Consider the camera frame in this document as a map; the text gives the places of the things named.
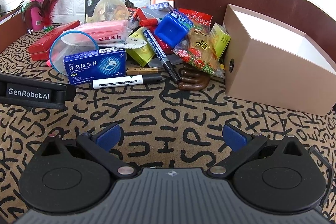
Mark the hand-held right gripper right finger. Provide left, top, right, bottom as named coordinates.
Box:
left=207, top=123, right=305, bottom=178

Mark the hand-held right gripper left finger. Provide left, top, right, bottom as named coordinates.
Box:
left=33, top=123, right=137, bottom=178

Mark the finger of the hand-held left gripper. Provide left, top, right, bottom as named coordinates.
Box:
left=64, top=84, right=77, bottom=102

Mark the blue medicine box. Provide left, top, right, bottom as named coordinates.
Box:
left=64, top=47, right=128, bottom=85

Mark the blue rimmed mesh bag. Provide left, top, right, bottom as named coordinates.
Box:
left=49, top=30, right=101, bottom=74

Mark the white marker pen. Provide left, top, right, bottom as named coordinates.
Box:
left=89, top=73, right=163, bottom=90

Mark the pink plastic packet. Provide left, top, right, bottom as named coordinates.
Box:
left=76, top=20, right=132, bottom=44

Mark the tan cardboard box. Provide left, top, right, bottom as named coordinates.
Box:
left=223, top=4, right=336, bottom=117

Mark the floral white insole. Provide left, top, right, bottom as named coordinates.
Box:
left=123, top=37, right=148, bottom=50

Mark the flat red box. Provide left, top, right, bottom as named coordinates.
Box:
left=28, top=21, right=81, bottom=61

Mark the letter printed blanket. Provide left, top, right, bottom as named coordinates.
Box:
left=0, top=28, right=336, bottom=215

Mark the brown wooden stand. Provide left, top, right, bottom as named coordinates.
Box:
left=178, top=64, right=211, bottom=90

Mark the wooden clothespin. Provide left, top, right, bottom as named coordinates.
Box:
left=126, top=67, right=159, bottom=76

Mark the brown open box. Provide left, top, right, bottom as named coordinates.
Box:
left=0, top=12, right=25, bottom=28

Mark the yellow green flat box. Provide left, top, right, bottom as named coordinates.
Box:
left=125, top=28, right=158, bottom=67

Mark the pink thermos bottle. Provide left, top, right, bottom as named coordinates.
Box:
left=30, top=0, right=53, bottom=31

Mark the red feather shuttlecock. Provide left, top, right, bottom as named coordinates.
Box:
left=22, top=0, right=69, bottom=31

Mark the grey round disc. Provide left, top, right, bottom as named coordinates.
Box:
left=148, top=57, right=165, bottom=69

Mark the black box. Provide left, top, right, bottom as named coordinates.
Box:
left=84, top=0, right=116, bottom=18

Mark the snack bag with flowers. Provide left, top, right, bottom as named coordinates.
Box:
left=173, top=27, right=226, bottom=79

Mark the clear plastic funnel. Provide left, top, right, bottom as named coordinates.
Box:
left=87, top=0, right=130, bottom=24

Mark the black marker blue label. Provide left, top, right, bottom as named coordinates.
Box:
left=143, top=27, right=181, bottom=84

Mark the tall yellow green box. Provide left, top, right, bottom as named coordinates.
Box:
left=210, top=22, right=231, bottom=60

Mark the red grey box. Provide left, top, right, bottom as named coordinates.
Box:
left=135, top=7, right=172, bottom=28

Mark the blue plastic cube box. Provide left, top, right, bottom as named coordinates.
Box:
left=154, top=11, right=194, bottom=48

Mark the flat blue box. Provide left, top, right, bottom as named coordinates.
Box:
left=145, top=2, right=174, bottom=11

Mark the red snack packet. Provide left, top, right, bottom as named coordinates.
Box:
left=177, top=7, right=213, bottom=28

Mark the orange white box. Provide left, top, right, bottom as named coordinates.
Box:
left=151, top=0, right=175, bottom=8

